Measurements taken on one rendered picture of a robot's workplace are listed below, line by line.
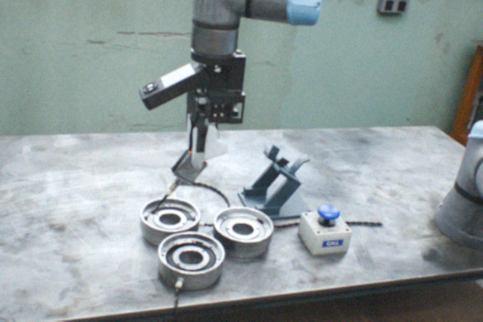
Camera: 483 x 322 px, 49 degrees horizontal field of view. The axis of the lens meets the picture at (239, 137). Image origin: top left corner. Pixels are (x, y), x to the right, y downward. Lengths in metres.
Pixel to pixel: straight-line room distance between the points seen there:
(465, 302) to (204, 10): 0.94
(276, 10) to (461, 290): 0.90
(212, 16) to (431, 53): 2.32
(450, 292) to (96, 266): 0.87
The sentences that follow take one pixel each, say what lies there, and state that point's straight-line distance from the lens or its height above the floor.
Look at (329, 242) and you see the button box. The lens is 0.96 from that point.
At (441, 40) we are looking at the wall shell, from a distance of 3.05.
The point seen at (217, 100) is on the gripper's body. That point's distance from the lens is 0.85.
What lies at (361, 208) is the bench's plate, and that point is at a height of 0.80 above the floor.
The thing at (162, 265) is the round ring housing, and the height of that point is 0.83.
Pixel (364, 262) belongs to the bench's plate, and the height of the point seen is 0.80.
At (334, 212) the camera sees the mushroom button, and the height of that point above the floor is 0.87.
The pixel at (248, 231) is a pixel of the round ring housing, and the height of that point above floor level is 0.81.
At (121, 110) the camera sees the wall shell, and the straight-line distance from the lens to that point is 2.55.
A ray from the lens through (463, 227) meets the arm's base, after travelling 1.11.
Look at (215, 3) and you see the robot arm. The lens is 0.81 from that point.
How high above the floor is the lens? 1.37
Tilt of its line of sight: 25 degrees down
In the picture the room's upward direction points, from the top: 7 degrees clockwise
